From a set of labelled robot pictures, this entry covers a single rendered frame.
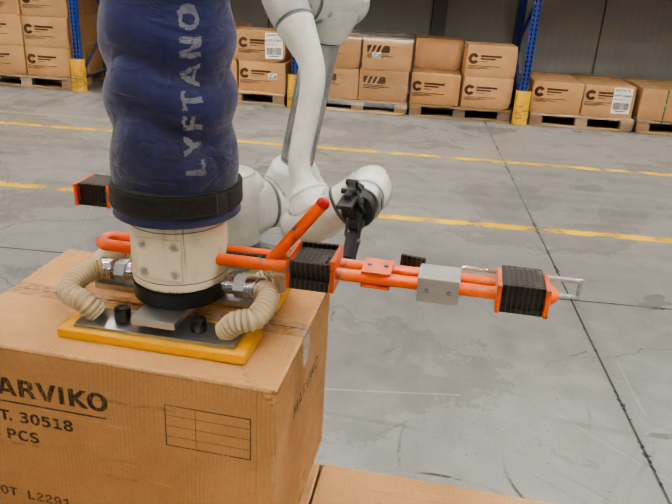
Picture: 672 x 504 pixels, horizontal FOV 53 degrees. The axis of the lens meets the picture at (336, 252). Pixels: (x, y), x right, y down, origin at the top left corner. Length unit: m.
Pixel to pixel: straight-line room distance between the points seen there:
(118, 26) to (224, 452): 0.69
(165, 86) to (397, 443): 1.86
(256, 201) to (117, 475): 0.94
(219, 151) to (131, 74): 0.18
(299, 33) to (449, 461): 1.60
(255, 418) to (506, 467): 1.63
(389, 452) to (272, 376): 1.52
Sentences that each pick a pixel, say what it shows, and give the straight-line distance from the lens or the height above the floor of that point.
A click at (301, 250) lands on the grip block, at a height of 1.17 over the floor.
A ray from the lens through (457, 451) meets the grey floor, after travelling 2.64.
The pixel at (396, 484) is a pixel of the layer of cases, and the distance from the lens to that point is 1.64.
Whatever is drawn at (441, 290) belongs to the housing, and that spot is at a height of 1.15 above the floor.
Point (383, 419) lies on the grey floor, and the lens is 2.74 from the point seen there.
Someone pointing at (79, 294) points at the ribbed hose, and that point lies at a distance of 1.25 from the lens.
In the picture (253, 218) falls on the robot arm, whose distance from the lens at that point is 1.97.
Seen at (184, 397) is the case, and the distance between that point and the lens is 1.14.
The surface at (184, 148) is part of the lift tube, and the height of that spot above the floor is 1.36.
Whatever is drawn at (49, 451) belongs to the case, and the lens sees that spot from 1.35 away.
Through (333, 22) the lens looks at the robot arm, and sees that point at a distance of 1.86.
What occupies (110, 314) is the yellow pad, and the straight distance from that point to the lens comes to 1.27.
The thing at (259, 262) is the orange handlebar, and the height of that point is 1.16.
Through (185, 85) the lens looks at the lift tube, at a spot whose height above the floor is 1.45.
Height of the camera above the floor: 1.63
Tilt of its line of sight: 23 degrees down
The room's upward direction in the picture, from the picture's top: 3 degrees clockwise
